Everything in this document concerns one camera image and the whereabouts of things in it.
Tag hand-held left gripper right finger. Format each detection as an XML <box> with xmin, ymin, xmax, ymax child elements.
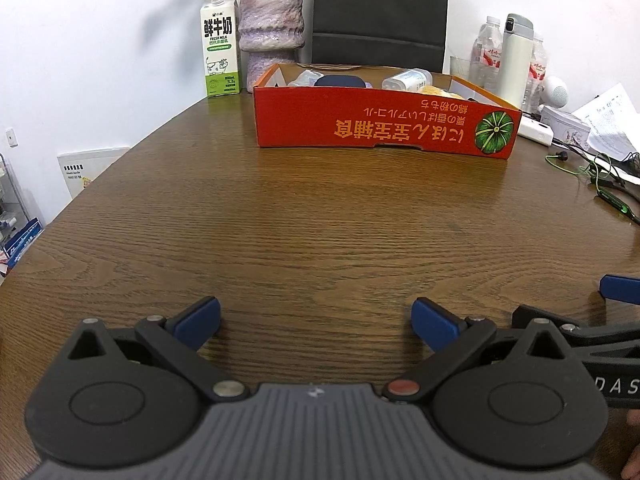
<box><xmin>382</xmin><ymin>296</ymin><xmax>576</xmax><ymax>405</ymax></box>

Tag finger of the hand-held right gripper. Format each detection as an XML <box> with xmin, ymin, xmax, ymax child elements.
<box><xmin>599</xmin><ymin>274</ymin><xmax>640</xmax><ymax>306</ymax></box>
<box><xmin>511</xmin><ymin>304</ymin><xmax>640</xmax><ymax>350</ymax></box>

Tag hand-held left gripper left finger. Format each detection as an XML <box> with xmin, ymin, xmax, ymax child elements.
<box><xmin>66</xmin><ymin>296</ymin><xmax>251</xmax><ymax>404</ymax></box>

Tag red cardboard box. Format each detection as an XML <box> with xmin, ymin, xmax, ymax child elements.
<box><xmin>252</xmin><ymin>62</ymin><xmax>523</xmax><ymax>162</ymax></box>

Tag yellow white plush hamster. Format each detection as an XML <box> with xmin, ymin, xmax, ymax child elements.
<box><xmin>419</xmin><ymin>85</ymin><xmax>466</xmax><ymax>101</ymax></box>

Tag clear plastic box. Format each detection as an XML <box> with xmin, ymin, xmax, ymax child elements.
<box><xmin>381</xmin><ymin>67</ymin><xmax>432</xmax><ymax>92</ymax></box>

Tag navy zip case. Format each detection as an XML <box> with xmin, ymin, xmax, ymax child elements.
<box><xmin>316</xmin><ymin>75</ymin><xmax>365</xmax><ymax>89</ymax></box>

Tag iridescent plastic bag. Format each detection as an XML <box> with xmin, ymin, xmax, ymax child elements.
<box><xmin>287</xmin><ymin>70</ymin><xmax>325</xmax><ymax>88</ymax></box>

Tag person's right hand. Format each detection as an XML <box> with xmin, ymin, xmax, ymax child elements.
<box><xmin>621</xmin><ymin>442</ymin><xmax>640</xmax><ymax>480</ymax></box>

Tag green neckband earphones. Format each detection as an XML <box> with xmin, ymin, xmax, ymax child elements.
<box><xmin>545</xmin><ymin>150</ymin><xmax>640</xmax><ymax>226</ymax></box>

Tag brown wooden desk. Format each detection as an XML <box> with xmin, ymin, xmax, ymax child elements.
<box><xmin>0</xmin><ymin>92</ymin><xmax>640</xmax><ymax>480</ymax></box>

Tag white printed papers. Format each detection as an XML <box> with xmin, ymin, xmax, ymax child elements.
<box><xmin>570</xmin><ymin>84</ymin><xmax>640</xmax><ymax>163</ymax></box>

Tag white tin box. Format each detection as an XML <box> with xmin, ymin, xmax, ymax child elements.
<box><xmin>541</xmin><ymin>105</ymin><xmax>593</xmax><ymax>152</ymax></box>

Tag white power strip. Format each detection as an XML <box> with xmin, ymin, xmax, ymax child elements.
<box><xmin>517</xmin><ymin>112</ymin><xmax>556</xmax><ymax>147</ymax></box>

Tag blue white box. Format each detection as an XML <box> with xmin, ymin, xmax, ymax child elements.
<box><xmin>2</xmin><ymin>217</ymin><xmax>45</xmax><ymax>268</ymax></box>

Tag white round device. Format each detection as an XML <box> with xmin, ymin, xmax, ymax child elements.
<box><xmin>542</xmin><ymin>76</ymin><xmax>569</xmax><ymax>108</ymax></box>

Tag clear water bottle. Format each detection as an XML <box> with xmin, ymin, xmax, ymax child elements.
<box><xmin>522</xmin><ymin>35</ymin><xmax>548</xmax><ymax>113</ymax></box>
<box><xmin>470</xmin><ymin>16</ymin><xmax>503</xmax><ymax>96</ymax></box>

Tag white thermos bottle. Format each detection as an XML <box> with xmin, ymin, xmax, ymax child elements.
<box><xmin>497</xmin><ymin>13</ymin><xmax>534</xmax><ymax>111</ymax></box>

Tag green white milk carton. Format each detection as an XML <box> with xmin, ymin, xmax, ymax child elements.
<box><xmin>200</xmin><ymin>0</ymin><xmax>242</xmax><ymax>98</ymax></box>

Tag pink textured vase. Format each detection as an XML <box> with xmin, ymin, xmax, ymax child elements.
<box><xmin>238</xmin><ymin>0</ymin><xmax>304</xmax><ymax>93</ymax></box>

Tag black paper bag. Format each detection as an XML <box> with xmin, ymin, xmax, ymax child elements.
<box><xmin>312</xmin><ymin>0</ymin><xmax>450</xmax><ymax>75</ymax></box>

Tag wire storage rack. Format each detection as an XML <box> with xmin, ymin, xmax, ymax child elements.
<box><xmin>0</xmin><ymin>155</ymin><xmax>31</xmax><ymax>241</ymax></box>

